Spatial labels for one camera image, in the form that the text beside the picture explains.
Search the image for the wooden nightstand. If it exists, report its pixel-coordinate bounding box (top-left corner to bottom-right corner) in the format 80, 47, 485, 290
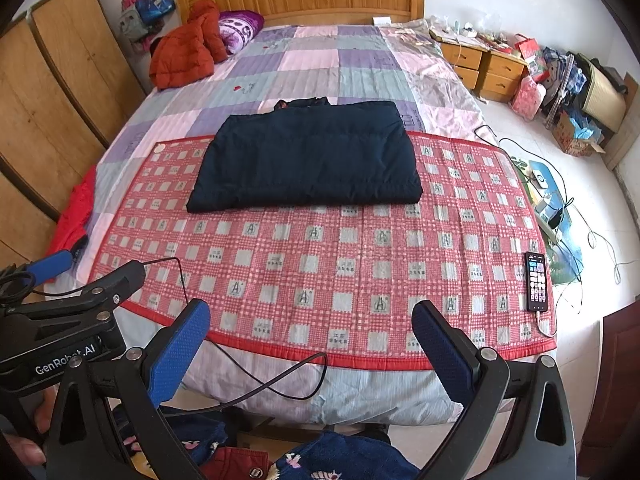
442, 40, 488, 92
481, 50, 529, 104

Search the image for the rolled bamboo mat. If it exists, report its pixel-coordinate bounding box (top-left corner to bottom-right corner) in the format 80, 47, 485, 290
575, 52, 629, 132

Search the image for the pastel patchwork quilt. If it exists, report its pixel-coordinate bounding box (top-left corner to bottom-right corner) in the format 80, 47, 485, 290
45, 22, 501, 427

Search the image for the red checked bed mat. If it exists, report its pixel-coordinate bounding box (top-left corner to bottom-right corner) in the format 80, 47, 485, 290
82, 130, 558, 372

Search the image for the pink bag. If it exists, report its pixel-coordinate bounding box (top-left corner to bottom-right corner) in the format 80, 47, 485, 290
510, 76, 547, 121

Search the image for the clutter of small items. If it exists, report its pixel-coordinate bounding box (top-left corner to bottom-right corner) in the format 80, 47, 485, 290
429, 14, 526, 57

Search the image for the blue floral fleece clothing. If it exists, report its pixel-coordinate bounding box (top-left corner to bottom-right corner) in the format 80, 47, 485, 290
112, 402, 422, 480

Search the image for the wooden board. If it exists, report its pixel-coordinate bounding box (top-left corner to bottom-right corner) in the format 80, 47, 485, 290
601, 72, 640, 172

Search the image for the red cloth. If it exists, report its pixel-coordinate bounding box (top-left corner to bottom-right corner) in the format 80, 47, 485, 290
49, 166, 99, 262

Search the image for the dark navy padded jacket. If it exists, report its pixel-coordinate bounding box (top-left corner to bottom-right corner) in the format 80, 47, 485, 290
186, 97, 425, 213

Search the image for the pile of colourful bags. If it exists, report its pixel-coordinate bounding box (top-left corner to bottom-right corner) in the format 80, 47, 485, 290
119, 0, 179, 54

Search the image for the cardboard box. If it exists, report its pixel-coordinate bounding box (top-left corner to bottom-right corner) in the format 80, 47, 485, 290
551, 111, 609, 157

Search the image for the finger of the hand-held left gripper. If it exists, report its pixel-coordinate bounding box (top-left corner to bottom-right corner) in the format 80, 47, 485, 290
21, 252, 77, 284
9, 260, 148, 322

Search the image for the pile of plaid clothes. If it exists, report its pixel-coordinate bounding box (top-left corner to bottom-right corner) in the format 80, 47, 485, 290
539, 47, 588, 127

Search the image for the red gift bag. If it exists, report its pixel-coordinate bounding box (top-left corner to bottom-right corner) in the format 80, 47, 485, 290
516, 34, 540, 62

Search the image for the wooden door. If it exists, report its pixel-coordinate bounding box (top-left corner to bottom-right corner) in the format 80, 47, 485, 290
582, 300, 640, 450

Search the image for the black smartphone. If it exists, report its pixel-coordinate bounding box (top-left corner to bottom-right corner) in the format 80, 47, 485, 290
523, 251, 551, 312

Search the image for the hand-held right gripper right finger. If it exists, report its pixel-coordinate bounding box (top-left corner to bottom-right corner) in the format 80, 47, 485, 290
411, 300, 578, 480

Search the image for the white charging cable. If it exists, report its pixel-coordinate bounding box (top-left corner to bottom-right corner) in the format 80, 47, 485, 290
535, 310, 558, 338

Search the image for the person's left hand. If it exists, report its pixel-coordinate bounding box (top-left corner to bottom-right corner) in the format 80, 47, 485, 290
0, 435, 47, 468

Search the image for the green floor poster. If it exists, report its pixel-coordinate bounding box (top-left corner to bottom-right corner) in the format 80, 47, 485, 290
515, 159, 585, 287

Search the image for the orange-red padded jacket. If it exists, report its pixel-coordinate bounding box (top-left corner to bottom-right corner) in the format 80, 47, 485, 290
149, 0, 230, 92

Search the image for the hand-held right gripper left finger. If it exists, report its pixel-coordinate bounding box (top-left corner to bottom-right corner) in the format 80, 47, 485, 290
45, 298, 211, 480

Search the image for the black floor cable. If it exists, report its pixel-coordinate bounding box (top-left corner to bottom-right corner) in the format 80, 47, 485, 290
474, 124, 623, 306

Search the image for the purple floral pillow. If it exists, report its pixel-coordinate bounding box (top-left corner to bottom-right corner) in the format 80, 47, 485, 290
217, 10, 265, 56

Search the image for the wooden wardrobe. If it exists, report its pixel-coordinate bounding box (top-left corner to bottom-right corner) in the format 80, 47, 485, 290
0, 0, 149, 281

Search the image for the thin black cable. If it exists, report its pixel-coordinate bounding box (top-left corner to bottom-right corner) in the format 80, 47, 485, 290
142, 257, 330, 403

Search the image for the pink floral bed sheet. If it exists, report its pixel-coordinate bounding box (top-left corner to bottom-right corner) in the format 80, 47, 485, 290
377, 19, 502, 142

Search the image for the dark red garment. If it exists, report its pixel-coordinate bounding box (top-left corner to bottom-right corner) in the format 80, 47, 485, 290
200, 447, 272, 480

